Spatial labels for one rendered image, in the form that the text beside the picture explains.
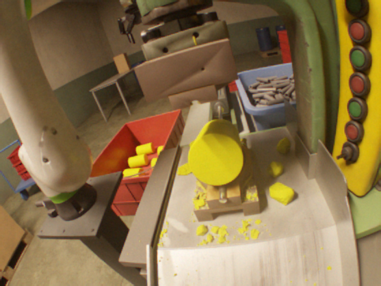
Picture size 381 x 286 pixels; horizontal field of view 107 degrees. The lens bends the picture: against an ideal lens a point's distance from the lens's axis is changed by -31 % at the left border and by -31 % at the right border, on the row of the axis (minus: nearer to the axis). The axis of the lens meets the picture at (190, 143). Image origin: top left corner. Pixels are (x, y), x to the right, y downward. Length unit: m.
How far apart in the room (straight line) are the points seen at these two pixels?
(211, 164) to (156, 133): 1.10
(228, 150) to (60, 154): 0.29
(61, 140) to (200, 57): 0.29
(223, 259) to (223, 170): 0.12
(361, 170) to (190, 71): 0.25
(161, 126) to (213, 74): 1.13
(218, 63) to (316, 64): 0.13
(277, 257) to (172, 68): 0.25
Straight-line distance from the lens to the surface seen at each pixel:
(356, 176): 0.31
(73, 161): 0.40
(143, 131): 1.36
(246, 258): 0.28
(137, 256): 0.32
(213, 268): 0.28
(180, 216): 0.33
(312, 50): 0.26
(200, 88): 0.19
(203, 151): 0.25
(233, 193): 0.27
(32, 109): 0.39
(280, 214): 0.30
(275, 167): 0.34
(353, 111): 0.27
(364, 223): 0.31
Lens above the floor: 1.24
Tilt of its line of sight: 29 degrees down
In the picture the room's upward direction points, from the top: 19 degrees counter-clockwise
